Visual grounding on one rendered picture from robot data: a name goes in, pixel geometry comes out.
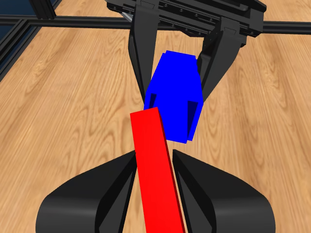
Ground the blue hollow socket block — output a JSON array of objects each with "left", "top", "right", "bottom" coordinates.
[{"left": 143, "top": 50, "right": 204, "bottom": 145}]

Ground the thin red peg bar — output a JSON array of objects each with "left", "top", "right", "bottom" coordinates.
[{"left": 130, "top": 106, "right": 188, "bottom": 233}]

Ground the black table frame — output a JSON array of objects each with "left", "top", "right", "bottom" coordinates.
[{"left": 0, "top": 0, "right": 311, "bottom": 76}]

